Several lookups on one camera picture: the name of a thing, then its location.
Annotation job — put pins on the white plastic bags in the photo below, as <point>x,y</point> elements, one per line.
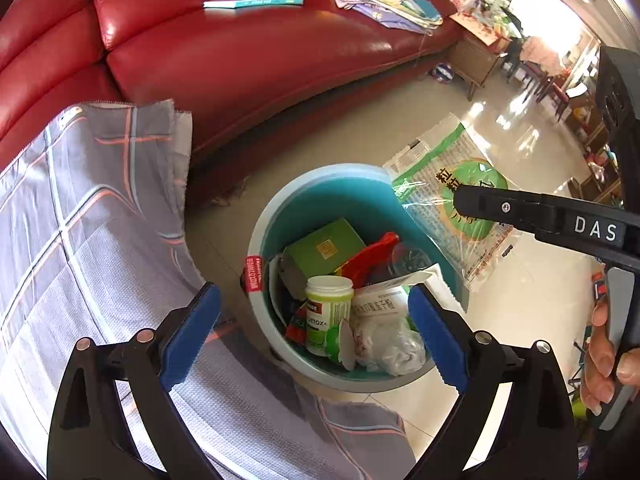
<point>467,0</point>

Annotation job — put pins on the red crumpled wrapper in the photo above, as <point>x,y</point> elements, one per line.
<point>372,257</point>

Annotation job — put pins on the wooden cabinet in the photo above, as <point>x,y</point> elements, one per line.
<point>475,65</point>

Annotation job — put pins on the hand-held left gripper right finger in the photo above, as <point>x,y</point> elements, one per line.
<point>440,340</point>

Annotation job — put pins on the white paper packet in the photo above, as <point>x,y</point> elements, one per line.
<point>380,302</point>

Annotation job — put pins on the person's right hand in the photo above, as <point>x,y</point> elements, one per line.
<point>600,355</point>

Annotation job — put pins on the red leather sofa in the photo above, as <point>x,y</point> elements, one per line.
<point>250,60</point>

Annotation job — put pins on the white bottle green label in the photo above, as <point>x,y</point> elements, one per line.
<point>325,310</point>

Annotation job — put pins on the cluttered shelf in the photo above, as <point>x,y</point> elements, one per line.
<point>595,170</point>

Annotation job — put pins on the clear plastic wrap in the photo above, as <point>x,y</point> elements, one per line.
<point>410,257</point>

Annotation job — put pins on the dark chair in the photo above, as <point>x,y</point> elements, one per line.
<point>515,45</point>

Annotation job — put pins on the grey plaid cloth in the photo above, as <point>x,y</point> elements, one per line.
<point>75,210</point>

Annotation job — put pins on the crumpled clear plastic bag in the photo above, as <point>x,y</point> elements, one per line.
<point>390,345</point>

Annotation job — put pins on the blue white ball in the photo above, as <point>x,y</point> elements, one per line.
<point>444,72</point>

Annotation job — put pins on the teal book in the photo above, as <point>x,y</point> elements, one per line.
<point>250,3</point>

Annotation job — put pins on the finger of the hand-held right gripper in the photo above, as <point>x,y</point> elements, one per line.
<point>500,205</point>

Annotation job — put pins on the green clear plastic bag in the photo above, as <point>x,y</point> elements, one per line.
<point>435,170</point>

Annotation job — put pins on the red green small packet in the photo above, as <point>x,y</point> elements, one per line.
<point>297,325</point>

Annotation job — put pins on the green cardboard box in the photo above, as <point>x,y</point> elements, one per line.
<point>325,245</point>

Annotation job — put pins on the table with pink cloth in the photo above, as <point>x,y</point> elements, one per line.
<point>542,55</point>

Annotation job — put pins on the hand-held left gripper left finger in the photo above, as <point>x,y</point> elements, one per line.
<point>192,332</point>

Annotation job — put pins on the blue plastic bin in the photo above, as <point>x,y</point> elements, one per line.
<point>350,195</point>

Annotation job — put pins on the grey plastic wrapper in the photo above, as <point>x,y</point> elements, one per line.
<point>290,270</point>

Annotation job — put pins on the white green foil lid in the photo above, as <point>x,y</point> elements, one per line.
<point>342,345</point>

